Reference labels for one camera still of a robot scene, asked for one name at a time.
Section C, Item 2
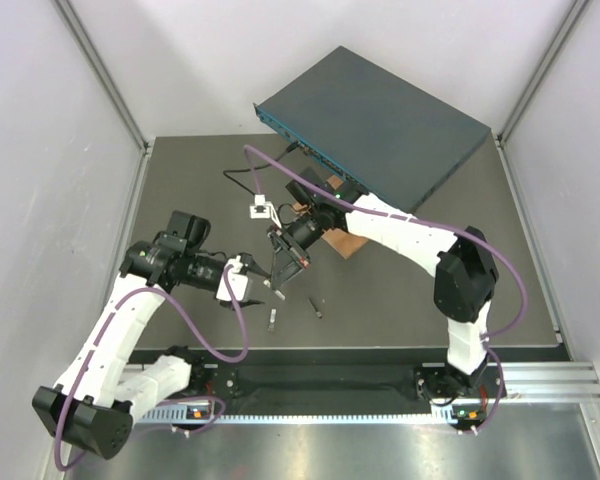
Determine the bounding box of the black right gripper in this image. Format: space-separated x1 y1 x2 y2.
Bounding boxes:
267 207 325 292

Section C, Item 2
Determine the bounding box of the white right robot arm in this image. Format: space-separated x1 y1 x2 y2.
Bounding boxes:
265 168 499 406

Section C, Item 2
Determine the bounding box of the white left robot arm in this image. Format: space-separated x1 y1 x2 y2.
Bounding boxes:
32 210 269 471

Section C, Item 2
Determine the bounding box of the wooden board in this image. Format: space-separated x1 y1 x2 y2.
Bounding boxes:
291 175 368 259

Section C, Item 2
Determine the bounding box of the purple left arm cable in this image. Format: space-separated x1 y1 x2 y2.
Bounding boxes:
53 287 254 471

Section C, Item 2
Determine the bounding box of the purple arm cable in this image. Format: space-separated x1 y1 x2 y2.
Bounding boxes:
53 287 254 471
243 144 530 435

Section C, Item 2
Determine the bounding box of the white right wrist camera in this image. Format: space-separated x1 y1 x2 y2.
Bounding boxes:
249 194 282 228

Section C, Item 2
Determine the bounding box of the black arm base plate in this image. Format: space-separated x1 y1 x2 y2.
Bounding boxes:
129 347 506 416

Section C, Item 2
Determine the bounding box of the black ethernet cable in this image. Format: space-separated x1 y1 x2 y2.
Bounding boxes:
223 141 299 199

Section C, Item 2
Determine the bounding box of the dark blue network switch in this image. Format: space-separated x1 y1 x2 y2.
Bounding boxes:
254 46 491 213

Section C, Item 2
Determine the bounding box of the grey slotted cable duct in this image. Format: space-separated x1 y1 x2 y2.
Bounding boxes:
138 401 486 426

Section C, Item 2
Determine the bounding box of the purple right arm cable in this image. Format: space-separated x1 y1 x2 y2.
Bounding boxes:
243 144 530 435

